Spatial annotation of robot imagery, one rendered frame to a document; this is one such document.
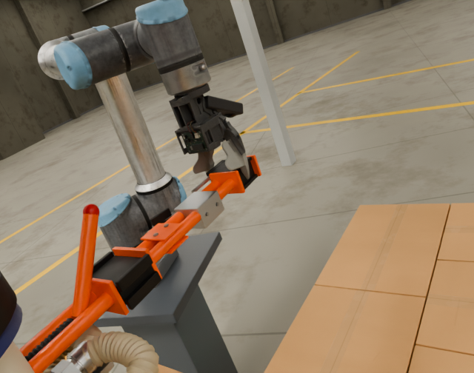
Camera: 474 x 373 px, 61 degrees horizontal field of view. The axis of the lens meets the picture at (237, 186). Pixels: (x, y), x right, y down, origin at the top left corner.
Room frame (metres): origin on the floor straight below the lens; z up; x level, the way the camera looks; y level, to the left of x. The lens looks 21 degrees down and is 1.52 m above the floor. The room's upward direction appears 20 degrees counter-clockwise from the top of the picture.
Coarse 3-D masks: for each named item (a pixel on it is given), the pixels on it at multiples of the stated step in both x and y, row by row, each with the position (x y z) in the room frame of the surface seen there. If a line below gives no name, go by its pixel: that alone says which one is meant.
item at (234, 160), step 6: (222, 144) 0.78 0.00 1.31; (228, 144) 0.79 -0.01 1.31; (228, 150) 0.78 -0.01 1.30; (234, 150) 0.79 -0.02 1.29; (228, 156) 0.77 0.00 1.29; (234, 156) 0.78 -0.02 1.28; (240, 156) 0.78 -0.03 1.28; (246, 156) 0.79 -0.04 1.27; (228, 162) 0.76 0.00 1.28; (234, 162) 0.77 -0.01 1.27; (240, 162) 0.78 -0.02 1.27; (246, 162) 0.78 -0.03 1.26; (228, 168) 0.75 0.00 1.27; (234, 168) 0.76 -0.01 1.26; (240, 168) 0.79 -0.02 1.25; (246, 168) 0.78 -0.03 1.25; (246, 174) 0.78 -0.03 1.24
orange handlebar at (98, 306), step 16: (224, 192) 0.74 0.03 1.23; (160, 224) 0.67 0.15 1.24; (176, 224) 0.64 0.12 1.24; (192, 224) 0.65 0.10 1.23; (144, 240) 0.63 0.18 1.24; (160, 240) 0.61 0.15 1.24; (176, 240) 0.62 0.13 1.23; (160, 256) 0.58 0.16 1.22; (96, 304) 0.49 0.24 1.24; (112, 304) 0.50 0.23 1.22; (64, 320) 0.48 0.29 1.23; (80, 320) 0.46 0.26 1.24; (64, 336) 0.44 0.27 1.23; (48, 352) 0.42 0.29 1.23; (32, 368) 0.40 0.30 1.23
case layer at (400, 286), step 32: (352, 224) 1.58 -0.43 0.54; (384, 224) 1.49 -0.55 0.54; (416, 224) 1.41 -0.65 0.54; (448, 224) 1.33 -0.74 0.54; (352, 256) 1.35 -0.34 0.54; (384, 256) 1.28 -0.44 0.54; (416, 256) 1.22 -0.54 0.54; (448, 256) 1.16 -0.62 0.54; (320, 288) 1.24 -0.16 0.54; (352, 288) 1.18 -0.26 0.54; (384, 288) 1.12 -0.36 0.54; (416, 288) 1.07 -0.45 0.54; (448, 288) 1.02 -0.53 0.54; (320, 320) 1.08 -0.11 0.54; (352, 320) 1.03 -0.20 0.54; (384, 320) 0.98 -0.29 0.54; (416, 320) 0.94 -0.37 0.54; (448, 320) 0.90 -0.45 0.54; (288, 352) 0.99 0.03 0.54; (320, 352) 0.95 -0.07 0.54; (352, 352) 0.91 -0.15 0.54; (384, 352) 0.87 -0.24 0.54; (416, 352) 0.83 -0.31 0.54; (448, 352) 0.80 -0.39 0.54
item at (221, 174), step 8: (248, 160) 0.82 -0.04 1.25; (256, 160) 0.83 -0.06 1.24; (216, 168) 0.83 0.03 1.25; (224, 168) 0.81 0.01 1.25; (256, 168) 0.83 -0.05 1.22; (216, 176) 0.80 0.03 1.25; (224, 176) 0.79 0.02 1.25; (232, 176) 0.77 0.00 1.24; (240, 176) 0.79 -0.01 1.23; (256, 176) 0.82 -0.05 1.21; (240, 184) 0.77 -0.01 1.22; (248, 184) 0.79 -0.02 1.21; (232, 192) 0.78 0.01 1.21; (240, 192) 0.77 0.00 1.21
